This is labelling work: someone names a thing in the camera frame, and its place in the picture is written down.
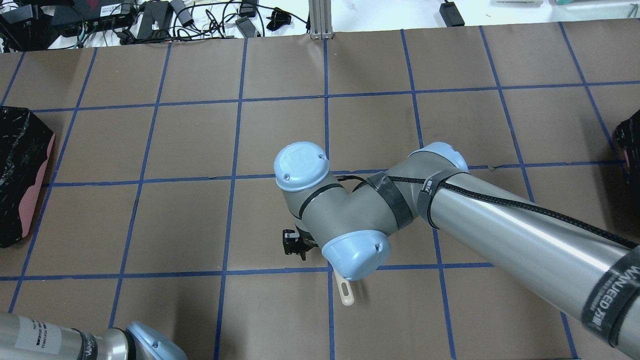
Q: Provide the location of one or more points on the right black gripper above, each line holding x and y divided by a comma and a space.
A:
298, 247

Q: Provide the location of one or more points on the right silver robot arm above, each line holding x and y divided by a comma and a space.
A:
588, 273

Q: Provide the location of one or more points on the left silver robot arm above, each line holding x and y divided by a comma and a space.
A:
24, 338

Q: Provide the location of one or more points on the black trash bag bin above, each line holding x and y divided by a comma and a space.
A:
26, 143

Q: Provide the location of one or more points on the black bin at left edge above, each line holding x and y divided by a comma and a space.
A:
627, 135

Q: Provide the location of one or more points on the black power adapter box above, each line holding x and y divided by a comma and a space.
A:
450, 14

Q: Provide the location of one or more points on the aluminium frame post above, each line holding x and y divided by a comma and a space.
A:
320, 19

